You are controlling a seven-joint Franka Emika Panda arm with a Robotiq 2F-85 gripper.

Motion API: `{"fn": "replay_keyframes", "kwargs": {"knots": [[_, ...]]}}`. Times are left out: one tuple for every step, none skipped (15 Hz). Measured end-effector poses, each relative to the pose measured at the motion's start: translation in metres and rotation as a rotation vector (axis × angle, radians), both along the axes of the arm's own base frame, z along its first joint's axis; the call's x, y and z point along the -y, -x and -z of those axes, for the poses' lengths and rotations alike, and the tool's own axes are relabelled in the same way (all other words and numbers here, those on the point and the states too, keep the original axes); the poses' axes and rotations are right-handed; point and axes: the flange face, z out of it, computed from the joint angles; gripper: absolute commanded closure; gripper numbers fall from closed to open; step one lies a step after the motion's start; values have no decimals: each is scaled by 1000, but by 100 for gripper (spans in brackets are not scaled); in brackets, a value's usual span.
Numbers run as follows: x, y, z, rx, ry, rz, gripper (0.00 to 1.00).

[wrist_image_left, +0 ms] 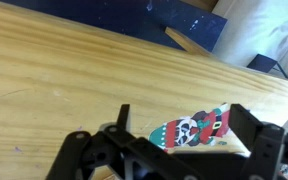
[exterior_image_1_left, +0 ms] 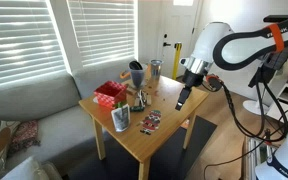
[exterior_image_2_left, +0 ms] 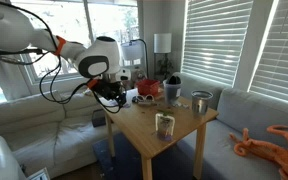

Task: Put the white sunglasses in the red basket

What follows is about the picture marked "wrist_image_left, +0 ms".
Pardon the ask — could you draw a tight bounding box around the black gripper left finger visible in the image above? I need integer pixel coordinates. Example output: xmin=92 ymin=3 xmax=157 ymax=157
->
xmin=45 ymin=104 xmax=205 ymax=180

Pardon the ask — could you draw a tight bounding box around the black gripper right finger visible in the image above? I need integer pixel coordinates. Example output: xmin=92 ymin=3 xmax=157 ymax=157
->
xmin=228 ymin=103 xmax=286 ymax=180

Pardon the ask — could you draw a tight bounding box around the light wooden table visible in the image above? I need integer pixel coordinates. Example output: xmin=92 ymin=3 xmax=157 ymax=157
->
xmin=0 ymin=0 xmax=288 ymax=180

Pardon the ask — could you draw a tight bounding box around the flat Santa Claus figure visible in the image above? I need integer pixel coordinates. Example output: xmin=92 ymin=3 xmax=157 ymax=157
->
xmin=148 ymin=103 xmax=233 ymax=153

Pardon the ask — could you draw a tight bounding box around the dark metal stand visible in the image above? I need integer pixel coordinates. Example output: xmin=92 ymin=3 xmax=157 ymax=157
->
xmin=246 ymin=53 xmax=288 ymax=80

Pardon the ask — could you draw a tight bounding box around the grey sofa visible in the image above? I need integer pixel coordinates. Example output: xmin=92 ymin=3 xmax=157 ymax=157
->
xmin=212 ymin=0 xmax=288 ymax=84

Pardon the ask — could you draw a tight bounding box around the dark floor rug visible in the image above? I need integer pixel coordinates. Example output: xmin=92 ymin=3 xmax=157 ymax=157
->
xmin=0 ymin=0 xmax=228 ymax=53

